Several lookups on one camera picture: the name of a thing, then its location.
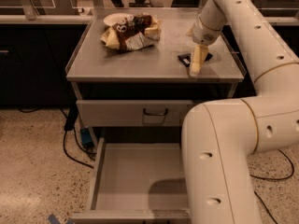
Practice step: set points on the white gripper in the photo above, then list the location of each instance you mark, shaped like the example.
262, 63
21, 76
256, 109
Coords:
203, 34

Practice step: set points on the dark blue rxbar wrapper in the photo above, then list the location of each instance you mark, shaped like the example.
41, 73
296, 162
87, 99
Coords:
185, 59

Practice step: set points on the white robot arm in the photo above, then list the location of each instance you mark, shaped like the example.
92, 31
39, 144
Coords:
218, 136

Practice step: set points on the grey metal drawer cabinet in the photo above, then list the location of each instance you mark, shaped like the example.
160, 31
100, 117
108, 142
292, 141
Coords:
152, 73

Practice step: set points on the closed grey middle drawer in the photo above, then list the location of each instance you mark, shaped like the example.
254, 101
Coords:
129, 113

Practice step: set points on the open grey bottom drawer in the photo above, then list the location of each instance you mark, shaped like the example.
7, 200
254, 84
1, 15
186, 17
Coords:
136, 183

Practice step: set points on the crumpled brown chip bag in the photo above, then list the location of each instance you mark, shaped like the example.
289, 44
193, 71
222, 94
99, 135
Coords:
133, 32

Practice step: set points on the white plate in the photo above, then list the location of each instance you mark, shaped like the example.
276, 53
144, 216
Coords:
116, 18

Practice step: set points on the blue power adapter box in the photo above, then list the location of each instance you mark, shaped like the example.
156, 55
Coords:
86, 139

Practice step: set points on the dark side cabinet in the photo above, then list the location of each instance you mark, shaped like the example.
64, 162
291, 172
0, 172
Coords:
33, 59

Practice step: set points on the long grey counter shelf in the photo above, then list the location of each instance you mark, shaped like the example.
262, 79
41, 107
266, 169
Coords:
158, 12

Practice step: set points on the blue tape strip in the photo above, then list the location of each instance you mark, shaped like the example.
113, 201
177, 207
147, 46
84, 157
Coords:
52, 219

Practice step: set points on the black drawer handle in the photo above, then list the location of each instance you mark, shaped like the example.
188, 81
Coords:
155, 114

